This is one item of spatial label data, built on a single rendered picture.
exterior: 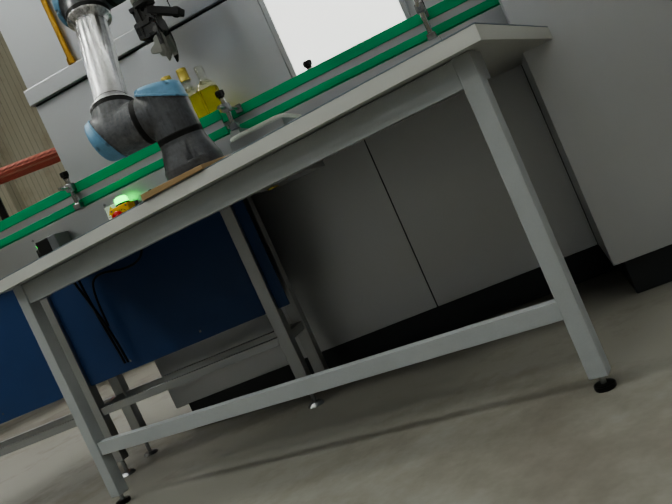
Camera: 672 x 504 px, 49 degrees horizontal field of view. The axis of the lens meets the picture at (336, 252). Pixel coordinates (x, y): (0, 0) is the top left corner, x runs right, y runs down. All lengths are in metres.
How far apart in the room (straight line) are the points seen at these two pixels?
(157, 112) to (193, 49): 0.83
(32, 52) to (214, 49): 0.72
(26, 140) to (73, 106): 5.01
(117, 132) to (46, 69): 1.11
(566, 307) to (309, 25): 1.39
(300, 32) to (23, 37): 1.05
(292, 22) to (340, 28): 0.16
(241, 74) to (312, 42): 0.27
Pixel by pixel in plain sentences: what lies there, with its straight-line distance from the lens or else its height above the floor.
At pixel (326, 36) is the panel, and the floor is 1.06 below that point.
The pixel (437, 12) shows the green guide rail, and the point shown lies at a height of 0.94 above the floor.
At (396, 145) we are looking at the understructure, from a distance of 2.47.
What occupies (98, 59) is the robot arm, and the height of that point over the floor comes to 1.13.
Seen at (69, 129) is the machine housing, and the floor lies 1.20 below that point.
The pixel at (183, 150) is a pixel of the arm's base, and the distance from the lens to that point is 1.82.
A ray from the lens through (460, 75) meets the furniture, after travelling 1.48.
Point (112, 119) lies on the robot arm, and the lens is 1.89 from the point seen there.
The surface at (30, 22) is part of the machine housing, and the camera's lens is 3.00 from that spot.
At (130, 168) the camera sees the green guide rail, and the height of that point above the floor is 0.93.
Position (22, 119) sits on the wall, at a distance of 7.89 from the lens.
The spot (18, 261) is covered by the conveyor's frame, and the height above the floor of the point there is 0.82.
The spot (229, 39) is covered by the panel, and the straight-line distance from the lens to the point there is 2.60.
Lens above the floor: 0.54
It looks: 3 degrees down
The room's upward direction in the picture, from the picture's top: 24 degrees counter-clockwise
